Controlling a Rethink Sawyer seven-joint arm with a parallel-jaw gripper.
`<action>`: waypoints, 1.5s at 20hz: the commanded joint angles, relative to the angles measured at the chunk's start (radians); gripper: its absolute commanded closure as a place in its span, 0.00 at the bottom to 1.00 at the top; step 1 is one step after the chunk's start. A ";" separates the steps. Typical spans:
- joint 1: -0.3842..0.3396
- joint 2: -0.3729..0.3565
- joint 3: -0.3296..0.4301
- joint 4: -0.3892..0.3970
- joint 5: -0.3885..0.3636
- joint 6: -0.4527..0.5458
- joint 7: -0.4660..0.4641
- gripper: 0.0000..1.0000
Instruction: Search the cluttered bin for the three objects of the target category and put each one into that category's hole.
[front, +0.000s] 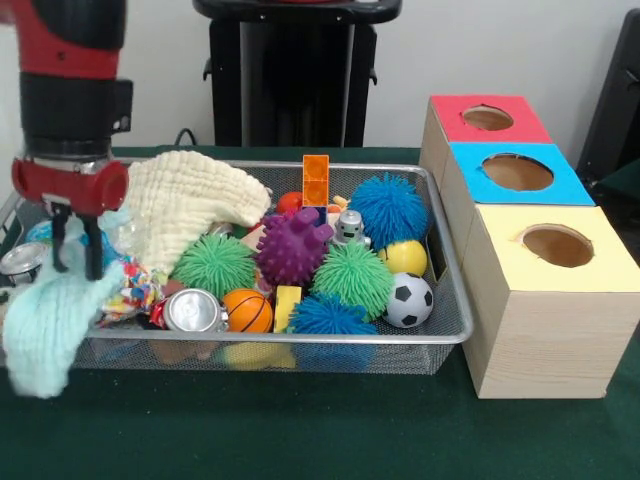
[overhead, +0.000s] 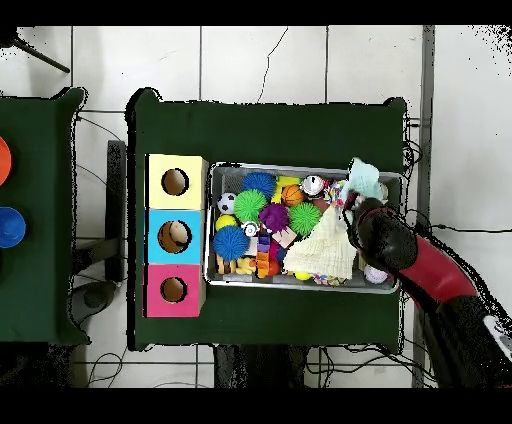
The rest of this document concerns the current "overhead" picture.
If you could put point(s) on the cream knitted cloth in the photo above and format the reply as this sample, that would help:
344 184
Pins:
320 248

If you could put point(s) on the mint knitted cloth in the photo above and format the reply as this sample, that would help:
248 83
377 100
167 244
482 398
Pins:
364 180

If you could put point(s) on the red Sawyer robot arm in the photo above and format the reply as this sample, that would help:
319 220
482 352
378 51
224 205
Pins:
436 276

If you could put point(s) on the wooden box with three holes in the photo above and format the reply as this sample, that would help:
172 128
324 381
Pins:
192 240

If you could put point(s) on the green koosh ball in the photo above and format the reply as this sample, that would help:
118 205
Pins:
250 206

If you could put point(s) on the purple spiky toy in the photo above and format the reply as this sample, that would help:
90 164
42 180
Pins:
274 218

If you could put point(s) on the small blue koosh ball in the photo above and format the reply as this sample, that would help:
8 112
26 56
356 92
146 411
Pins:
258 184

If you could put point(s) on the black and white soccer ball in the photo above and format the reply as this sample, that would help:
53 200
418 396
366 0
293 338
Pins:
226 203

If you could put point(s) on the orange basketball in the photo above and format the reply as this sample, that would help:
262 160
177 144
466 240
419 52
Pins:
292 195

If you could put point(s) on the large blue koosh ball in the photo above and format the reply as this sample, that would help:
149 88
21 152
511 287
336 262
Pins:
230 243

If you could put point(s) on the crushed red silver can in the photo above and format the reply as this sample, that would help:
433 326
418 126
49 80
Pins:
313 186

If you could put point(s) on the white baseball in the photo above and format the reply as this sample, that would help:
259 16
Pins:
375 275

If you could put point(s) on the black upright panel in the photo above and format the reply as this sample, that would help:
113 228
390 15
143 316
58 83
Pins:
116 200

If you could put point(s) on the dark green side tablecloth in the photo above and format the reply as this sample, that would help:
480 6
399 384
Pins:
40 280

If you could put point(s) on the blue bowl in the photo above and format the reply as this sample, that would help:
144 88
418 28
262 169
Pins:
11 227

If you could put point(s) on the orange bowl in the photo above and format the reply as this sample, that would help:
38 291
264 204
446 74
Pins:
4 160

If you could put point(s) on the black tripod leg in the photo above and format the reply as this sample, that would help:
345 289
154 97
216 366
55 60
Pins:
44 58

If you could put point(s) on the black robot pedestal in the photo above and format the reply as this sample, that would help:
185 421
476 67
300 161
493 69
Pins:
248 368

